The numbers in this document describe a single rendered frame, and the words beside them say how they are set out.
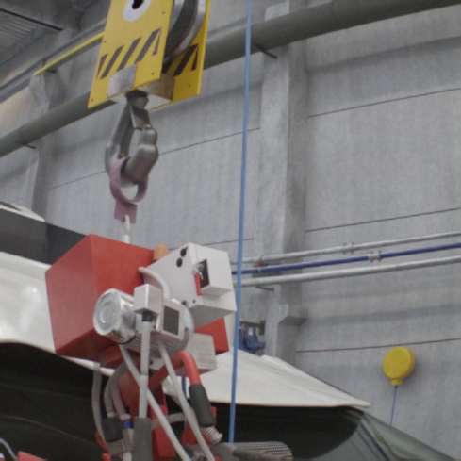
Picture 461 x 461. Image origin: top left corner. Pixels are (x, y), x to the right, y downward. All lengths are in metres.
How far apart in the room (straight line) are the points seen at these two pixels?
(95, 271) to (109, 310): 0.15
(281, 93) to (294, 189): 1.50
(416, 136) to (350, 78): 1.65
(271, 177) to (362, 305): 2.38
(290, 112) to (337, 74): 1.01
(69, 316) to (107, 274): 0.15
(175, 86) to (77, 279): 0.67
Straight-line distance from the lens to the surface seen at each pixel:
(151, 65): 1.94
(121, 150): 2.04
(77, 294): 1.66
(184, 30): 2.08
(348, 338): 10.29
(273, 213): 10.91
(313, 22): 10.80
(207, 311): 1.60
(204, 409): 1.36
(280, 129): 11.24
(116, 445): 1.71
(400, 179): 10.26
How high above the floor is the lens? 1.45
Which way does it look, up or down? 13 degrees up
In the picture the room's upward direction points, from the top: 4 degrees clockwise
